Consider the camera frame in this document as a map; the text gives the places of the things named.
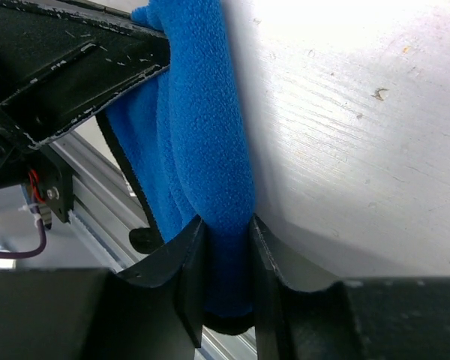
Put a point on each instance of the left black base bracket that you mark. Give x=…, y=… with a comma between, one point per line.
x=51, y=181

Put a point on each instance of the blue towel with black trim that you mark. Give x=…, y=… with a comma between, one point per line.
x=181, y=141

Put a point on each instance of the aluminium mounting rail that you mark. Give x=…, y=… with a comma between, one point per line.
x=103, y=215

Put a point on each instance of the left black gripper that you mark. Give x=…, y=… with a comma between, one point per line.
x=62, y=62

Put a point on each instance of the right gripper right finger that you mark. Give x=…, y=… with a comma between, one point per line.
x=292, y=322

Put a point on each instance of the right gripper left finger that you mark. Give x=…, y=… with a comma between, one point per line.
x=165, y=307

